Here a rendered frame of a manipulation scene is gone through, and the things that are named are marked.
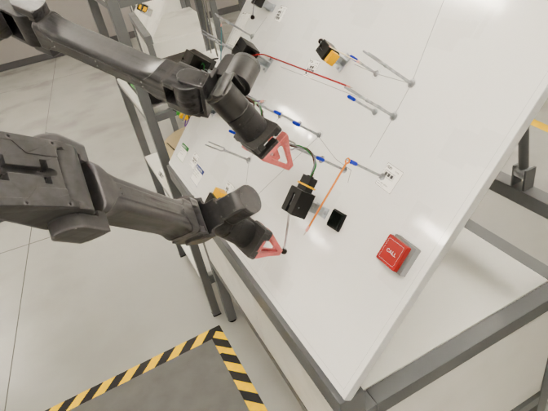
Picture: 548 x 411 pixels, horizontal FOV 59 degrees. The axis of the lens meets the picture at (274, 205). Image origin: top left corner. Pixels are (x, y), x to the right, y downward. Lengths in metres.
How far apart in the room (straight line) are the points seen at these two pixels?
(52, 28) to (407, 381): 0.98
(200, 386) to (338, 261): 1.28
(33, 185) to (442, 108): 0.71
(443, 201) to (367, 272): 0.20
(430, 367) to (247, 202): 0.51
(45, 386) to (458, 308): 1.87
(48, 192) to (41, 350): 2.20
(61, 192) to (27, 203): 0.04
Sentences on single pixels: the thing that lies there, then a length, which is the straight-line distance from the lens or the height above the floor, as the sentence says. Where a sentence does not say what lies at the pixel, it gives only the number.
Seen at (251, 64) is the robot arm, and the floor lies 1.40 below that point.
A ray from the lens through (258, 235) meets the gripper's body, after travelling 0.96.
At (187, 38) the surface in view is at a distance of 4.05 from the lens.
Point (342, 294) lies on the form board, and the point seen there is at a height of 0.98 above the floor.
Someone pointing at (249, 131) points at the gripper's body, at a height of 1.30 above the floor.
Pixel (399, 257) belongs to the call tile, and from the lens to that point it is 0.86.
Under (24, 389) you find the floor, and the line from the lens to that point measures 2.55.
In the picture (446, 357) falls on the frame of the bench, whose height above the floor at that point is 0.80.
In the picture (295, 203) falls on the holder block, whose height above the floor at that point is 1.11.
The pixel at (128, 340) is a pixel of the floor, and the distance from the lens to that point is 2.47.
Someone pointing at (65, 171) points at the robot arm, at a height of 1.46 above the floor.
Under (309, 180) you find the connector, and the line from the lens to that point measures 1.01.
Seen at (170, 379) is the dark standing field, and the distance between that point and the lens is 2.23.
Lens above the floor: 1.67
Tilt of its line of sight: 34 degrees down
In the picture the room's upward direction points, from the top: 12 degrees counter-clockwise
